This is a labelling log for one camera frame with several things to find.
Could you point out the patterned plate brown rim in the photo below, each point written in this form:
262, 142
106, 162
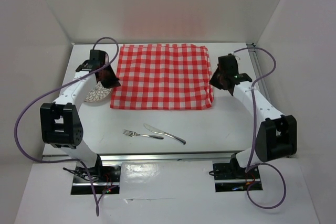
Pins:
98, 95

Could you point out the aluminium front rail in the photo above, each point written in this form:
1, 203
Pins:
160, 157

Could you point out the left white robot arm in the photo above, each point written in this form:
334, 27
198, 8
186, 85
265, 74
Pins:
61, 126

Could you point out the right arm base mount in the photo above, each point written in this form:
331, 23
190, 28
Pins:
227, 179

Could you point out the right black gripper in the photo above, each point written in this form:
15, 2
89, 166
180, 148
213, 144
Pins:
213, 80

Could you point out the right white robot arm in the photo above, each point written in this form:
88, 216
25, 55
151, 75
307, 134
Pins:
246, 158

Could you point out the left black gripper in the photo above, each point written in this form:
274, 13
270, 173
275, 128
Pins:
114, 81

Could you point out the aluminium rail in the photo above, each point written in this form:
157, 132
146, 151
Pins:
160, 157
260, 77

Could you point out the aluminium right side rail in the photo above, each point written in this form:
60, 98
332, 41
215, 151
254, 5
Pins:
260, 77

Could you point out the red white checkered cloth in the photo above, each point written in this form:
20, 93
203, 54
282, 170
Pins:
163, 77

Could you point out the silver fork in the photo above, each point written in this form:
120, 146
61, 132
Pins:
134, 134

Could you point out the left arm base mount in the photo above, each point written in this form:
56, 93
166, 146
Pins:
108, 181

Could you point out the silver table knife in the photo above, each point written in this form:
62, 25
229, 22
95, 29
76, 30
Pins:
158, 131

